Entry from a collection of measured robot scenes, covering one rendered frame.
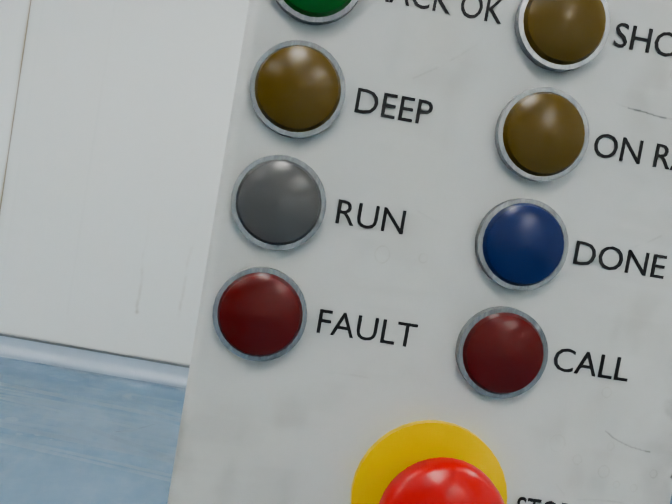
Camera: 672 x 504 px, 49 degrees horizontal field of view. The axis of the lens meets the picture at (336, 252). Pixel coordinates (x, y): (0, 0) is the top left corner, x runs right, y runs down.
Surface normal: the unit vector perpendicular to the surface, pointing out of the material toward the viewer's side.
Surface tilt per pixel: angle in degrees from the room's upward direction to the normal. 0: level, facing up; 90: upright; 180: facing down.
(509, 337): 87
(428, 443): 90
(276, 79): 90
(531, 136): 91
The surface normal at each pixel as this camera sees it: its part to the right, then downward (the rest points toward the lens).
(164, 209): 0.00, 0.05
